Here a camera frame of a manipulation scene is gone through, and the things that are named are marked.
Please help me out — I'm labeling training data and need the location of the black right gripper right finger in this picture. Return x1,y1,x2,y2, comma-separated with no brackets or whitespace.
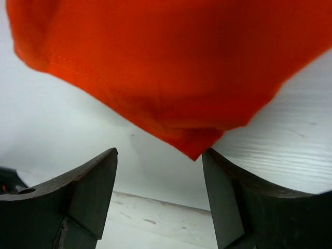
202,149,331,248

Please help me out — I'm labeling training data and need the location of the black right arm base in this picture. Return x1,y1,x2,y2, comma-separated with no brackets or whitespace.
0,167,28,195

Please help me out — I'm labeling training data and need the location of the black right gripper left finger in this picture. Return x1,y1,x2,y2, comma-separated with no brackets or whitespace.
1,148,118,248

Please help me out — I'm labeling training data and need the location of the orange t shirt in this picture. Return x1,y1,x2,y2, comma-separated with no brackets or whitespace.
5,1,331,160

